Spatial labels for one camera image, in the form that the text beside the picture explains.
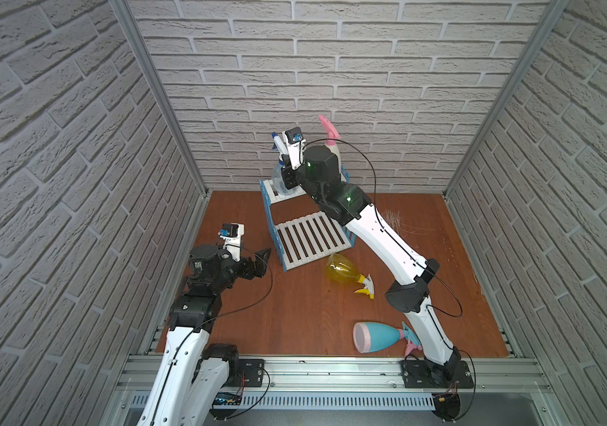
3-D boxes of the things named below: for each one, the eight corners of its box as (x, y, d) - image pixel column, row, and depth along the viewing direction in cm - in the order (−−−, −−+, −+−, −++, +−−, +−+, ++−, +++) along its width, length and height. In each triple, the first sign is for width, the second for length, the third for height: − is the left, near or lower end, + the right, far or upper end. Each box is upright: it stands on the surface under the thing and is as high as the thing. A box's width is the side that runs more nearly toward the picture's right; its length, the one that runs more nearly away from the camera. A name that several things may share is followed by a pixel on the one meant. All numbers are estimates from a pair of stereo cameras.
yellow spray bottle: (322, 274, 95) (323, 263, 89) (330, 261, 99) (331, 249, 93) (371, 298, 90) (376, 289, 83) (378, 283, 93) (383, 272, 87)
